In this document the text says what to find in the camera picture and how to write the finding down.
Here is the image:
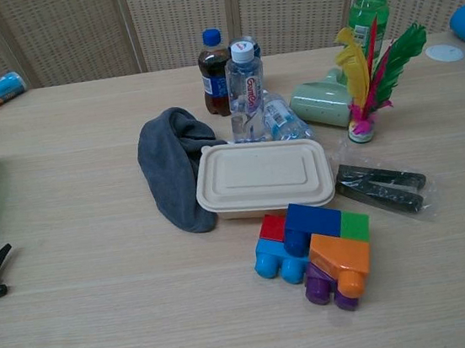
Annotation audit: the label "light blue toy block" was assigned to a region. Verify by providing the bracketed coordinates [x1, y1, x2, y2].
[251, 232, 315, 290]

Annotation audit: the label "beige lidded lunch box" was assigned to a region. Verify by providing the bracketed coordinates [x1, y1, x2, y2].
[190, 130, 339, 226]

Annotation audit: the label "pale green lint roller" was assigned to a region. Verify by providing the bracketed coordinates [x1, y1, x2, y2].
[286, 66, 357, 135]

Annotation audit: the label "grey cloth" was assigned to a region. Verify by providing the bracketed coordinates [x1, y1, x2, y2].
[131, 100, 239, 240]

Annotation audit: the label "orange toy block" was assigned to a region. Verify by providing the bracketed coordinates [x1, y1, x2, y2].
[307, 227, 377, 304]

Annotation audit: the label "purple toy block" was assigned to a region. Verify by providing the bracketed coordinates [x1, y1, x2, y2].
[302, 257, 361, 317]

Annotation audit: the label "green plastic soda bottle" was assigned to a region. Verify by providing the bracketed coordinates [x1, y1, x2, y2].
[345, 0, 404, 69]

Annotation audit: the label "white round lid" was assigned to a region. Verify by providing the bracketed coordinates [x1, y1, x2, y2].
[425, 41, 465, 66]

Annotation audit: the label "colourful feather shuttlecock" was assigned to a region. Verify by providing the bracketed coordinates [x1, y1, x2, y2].
[331, 8, 441, 147]

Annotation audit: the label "blue-capped bottle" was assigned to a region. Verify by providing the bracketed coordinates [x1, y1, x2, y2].
[240, 33, 264, 62]

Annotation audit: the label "green toy block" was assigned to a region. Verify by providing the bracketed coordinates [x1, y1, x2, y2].
[337, 207, 373, 247]

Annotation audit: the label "dark blue toy block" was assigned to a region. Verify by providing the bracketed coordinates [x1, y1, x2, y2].
[279, 196, 347, 261]

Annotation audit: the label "small clear water bottle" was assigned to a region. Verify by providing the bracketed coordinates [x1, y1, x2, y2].
[259, 84, 316, 144]

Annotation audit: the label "clear water bottle white cap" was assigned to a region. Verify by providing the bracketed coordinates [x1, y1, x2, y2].
[221, 37, 274, 146]

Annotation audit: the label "cola bottle with blue cap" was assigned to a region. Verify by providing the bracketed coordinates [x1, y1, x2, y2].
[195, 26, 238, 120]

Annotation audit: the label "black tongs in plastic bag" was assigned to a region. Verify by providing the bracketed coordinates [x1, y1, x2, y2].
[324, 132, 441, 235]

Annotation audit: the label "red toy block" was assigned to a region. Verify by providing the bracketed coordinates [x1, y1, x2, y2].
[256, 211, 290, 246]

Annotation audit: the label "wooden perforated folding screen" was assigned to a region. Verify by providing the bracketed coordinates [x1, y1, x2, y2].
[0, 0, 465, 94]

